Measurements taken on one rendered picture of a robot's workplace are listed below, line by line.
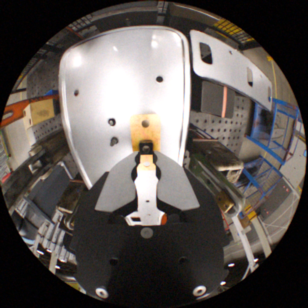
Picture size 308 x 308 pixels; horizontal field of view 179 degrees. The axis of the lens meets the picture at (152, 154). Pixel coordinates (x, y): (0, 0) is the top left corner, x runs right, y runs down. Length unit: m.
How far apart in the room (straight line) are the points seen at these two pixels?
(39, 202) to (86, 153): 0.55
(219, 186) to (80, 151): 0.24
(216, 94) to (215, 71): 0.05
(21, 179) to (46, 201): 0.52
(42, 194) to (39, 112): 0.56
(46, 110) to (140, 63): 0.16
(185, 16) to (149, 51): 0.12
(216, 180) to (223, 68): 0.19
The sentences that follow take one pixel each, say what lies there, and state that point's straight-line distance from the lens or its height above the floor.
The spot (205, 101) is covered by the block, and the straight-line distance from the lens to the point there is 0.19.
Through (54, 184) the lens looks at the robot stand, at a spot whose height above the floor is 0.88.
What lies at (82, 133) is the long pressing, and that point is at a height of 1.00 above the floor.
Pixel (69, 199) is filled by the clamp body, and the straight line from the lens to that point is 0.33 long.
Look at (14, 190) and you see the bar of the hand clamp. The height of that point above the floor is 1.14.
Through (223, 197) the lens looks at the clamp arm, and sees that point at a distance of 0.15.
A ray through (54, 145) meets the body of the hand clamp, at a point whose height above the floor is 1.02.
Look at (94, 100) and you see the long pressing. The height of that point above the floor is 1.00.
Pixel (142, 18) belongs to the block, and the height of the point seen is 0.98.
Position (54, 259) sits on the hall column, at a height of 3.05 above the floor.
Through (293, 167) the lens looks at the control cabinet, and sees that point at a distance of 7.93.
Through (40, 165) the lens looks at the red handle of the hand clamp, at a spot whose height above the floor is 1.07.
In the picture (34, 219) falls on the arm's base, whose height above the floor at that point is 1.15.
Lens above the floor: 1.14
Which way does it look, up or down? 60 degrees down
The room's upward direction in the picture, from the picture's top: 175 degrees clockwise
